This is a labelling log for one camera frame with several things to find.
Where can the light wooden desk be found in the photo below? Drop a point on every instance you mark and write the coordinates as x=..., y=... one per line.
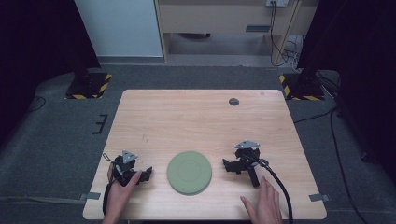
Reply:
x=218, y=15

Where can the person's right hand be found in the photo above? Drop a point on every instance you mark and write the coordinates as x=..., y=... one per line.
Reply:
x=264, y=205

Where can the wall power socket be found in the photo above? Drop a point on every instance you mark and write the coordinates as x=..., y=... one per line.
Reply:
x=277, y=2

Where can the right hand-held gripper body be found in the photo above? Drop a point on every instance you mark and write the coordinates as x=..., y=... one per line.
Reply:
x=247, y=158

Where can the hazard-striped black stand base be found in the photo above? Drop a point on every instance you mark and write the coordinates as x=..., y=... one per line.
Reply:
x=302, y=88
x=87, y=85

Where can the green round plate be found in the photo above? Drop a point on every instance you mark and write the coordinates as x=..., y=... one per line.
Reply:
x=189, y=173

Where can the white panel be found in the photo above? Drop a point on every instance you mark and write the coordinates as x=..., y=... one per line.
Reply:
x=120, y=26

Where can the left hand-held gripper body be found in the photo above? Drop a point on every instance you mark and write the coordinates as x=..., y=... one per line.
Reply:
x=124, y=169

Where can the grey tape piece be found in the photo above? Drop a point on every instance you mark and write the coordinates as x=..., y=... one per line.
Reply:
x=91, y=196
x=318, y=197

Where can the person's left hand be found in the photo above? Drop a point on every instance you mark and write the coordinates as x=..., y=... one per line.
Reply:
x=120, y=194

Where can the black curtain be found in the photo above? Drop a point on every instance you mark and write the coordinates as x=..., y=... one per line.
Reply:
x=361, y=46
x=37, y=46

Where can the grey round table grommet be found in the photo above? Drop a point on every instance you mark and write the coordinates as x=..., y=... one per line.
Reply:
x=233, y=101

